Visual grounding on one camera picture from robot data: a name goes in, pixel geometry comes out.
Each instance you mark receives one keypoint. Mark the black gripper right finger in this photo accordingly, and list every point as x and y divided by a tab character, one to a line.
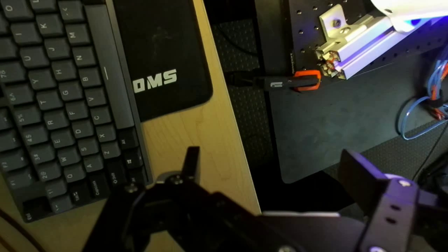
385	205

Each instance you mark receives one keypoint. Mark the grey mechanical keyboard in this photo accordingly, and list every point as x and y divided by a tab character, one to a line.
61	103

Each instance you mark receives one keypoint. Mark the black desk mat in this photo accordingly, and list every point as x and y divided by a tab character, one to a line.
163	47

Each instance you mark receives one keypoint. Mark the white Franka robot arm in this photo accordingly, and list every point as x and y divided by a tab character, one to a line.
411	12

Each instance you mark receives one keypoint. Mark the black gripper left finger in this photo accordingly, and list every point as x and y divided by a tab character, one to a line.
191	163

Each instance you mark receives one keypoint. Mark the black perforated breadboard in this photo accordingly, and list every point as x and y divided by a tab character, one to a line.
243	121

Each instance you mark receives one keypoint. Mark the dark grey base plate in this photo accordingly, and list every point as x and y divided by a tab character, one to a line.
336	127

